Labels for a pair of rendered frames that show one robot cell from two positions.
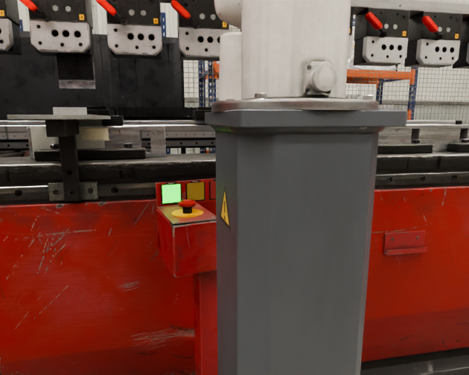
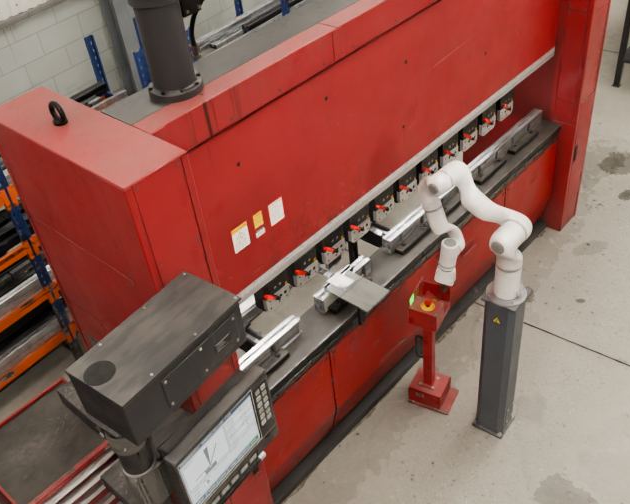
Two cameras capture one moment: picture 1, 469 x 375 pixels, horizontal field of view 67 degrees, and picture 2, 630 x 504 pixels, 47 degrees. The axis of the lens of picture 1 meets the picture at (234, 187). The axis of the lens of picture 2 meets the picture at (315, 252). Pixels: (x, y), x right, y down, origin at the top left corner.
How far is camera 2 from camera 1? 3.39 m
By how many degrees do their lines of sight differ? 41
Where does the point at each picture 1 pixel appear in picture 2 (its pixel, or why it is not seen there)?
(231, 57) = (452, 255)
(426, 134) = not seen: hidden behind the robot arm
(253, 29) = (506, 289)
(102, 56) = not seen: hidden behind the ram
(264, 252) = (513, 327)
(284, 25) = (514, 288)
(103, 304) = (370, 356)
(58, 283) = (355, 360)
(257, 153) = (512, 313)
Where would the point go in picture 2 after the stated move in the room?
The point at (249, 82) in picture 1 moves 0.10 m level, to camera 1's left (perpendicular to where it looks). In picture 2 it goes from (504, 297) to (489, 307)
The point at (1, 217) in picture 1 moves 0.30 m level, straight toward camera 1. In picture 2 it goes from (338, 348) to (396, 358)
